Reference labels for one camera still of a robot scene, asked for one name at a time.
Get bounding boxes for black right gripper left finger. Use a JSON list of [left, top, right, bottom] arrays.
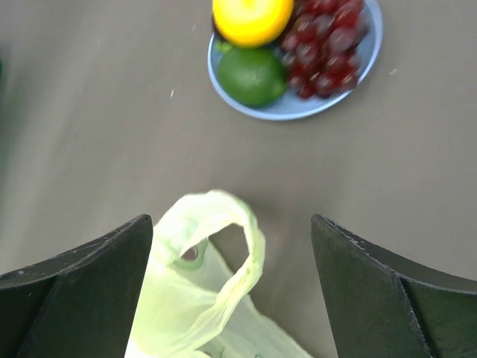
[[1, 215, 153, 358]]

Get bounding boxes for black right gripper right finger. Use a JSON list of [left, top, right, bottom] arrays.
[[311, 215, 476, 357]]

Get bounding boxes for light green plastic bag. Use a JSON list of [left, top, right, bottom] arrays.
[[125, 190, 307, 357]]

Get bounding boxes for green lime fruit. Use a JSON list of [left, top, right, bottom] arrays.
[[217, 48, 287, 107]]

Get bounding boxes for yellow orange fruit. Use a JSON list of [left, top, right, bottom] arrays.
[[212, 0, 294, 48]]

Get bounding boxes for blue round plate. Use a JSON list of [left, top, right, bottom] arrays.
[[207, 0, 384, 121]]

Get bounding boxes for red grape bunch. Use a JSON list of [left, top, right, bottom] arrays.
[[279, 1, 369, 99]]

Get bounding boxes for green plastic tray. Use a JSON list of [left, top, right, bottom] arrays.
[[0, 45, 5, 81]]

